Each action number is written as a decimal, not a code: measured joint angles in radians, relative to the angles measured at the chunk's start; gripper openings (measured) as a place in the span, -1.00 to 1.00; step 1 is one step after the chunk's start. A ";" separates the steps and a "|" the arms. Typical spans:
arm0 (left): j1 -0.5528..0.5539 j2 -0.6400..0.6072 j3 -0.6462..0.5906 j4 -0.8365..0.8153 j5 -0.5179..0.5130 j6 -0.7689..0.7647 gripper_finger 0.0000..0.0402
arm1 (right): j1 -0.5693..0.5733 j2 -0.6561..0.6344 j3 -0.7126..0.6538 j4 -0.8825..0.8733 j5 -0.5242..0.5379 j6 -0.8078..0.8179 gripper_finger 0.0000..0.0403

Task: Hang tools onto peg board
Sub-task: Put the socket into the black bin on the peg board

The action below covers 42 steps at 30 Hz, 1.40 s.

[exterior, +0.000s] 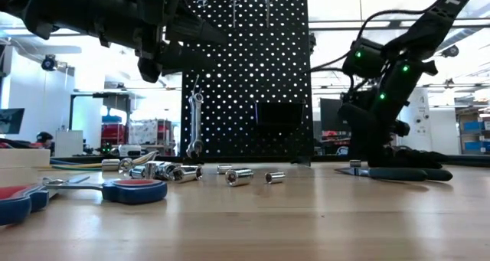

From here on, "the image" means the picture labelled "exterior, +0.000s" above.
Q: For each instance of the black plastic bin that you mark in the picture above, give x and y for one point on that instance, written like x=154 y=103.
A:
x=279 y=117

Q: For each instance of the black work glove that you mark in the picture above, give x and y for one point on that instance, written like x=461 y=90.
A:
x=428 y=160
x=402 y=159

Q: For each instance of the white box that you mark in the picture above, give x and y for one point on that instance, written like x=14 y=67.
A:
x=69 y=144

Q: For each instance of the blue bin shelf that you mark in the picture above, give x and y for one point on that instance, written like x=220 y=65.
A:
x=474 y=127

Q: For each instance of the red tool cabinet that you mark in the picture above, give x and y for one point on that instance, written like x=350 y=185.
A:
x=113 y=134

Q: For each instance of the chrome combination wrench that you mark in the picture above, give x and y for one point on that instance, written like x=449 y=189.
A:
x=191 y=131
x=199 y=115

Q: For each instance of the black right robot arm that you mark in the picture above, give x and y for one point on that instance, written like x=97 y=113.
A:
x=440 y=12

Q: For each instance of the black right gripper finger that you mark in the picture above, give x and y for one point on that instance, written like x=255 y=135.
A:
x=360 y=127
x=384 y=146

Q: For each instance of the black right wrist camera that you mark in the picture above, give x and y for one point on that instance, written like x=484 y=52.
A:
x=363 y=60

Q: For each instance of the black aluminium table frame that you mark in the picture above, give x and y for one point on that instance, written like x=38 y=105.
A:
x=471 y=160

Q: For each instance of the cream masking tape roll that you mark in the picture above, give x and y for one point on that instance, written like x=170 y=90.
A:
x=19 y=161

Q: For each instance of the blue and red pliers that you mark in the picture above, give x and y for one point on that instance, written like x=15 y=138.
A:
x=134 y=192

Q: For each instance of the white pillar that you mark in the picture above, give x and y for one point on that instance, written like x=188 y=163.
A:
x=421 y=115

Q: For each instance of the steel single peg hook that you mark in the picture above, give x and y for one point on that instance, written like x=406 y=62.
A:
x=195 y=84

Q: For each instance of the person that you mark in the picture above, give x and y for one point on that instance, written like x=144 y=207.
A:
x=44 y=138

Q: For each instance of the black perforated peg board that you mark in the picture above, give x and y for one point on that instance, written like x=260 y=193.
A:
x=245 y=81

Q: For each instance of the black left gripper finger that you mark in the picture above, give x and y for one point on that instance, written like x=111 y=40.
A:
x=183 y=60
x=187 y=29

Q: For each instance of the black monitor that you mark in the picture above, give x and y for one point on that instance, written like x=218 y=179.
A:
x=329 y=115

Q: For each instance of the black ceiling camera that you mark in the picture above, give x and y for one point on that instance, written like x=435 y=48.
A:
x=48 y=63
x=450 y=51

